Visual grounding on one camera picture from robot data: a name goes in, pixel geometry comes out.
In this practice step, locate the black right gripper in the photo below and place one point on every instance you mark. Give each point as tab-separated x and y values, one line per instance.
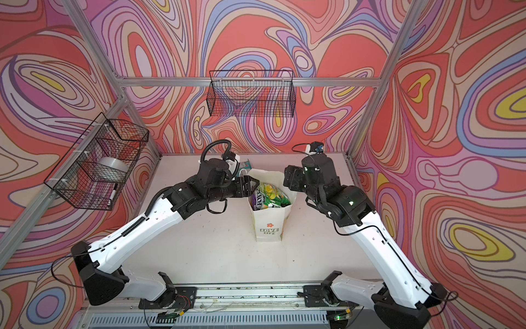
293	175

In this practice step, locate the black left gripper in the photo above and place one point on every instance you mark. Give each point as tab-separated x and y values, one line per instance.
248	190

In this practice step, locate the purple Fox's candy packet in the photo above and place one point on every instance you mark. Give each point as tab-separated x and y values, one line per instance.
258	201

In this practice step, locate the yellow green candy packet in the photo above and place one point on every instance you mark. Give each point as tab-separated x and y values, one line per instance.
269	189

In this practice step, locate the white paper gift bag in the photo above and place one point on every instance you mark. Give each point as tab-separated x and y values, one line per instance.
269	223

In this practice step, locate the teal snack packet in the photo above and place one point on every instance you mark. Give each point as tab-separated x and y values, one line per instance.
244	168

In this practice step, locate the dark green snack packet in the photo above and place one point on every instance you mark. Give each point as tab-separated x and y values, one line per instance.
277	200

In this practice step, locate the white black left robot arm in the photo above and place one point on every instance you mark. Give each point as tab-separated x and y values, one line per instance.
99	264

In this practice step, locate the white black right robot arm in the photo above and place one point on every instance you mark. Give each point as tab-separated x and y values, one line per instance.
404	298

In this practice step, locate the marker pen in basket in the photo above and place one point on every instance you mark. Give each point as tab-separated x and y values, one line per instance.
112	196

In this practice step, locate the white tape roll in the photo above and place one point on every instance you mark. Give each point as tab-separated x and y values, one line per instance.
111	169

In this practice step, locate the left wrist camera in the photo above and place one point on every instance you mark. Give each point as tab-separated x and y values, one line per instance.
231	159

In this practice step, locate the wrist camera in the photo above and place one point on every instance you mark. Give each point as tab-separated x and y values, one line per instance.
231	159
315	148

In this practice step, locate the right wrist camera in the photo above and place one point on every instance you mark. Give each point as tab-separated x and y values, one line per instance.
315	148

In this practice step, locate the black wire basket back wall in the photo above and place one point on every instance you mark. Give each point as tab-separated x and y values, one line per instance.
251	93

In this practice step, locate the black wire basket wall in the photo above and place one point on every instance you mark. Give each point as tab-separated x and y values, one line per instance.
251	93
77	184

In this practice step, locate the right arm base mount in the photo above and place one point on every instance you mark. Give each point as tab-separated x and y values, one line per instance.
322	296

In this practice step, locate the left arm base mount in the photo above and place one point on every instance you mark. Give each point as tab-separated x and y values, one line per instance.
179	299

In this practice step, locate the aluminium front rail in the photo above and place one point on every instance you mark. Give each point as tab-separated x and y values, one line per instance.
236	305

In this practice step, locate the black wire basket left wall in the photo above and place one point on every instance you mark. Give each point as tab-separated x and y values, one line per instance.
77	184

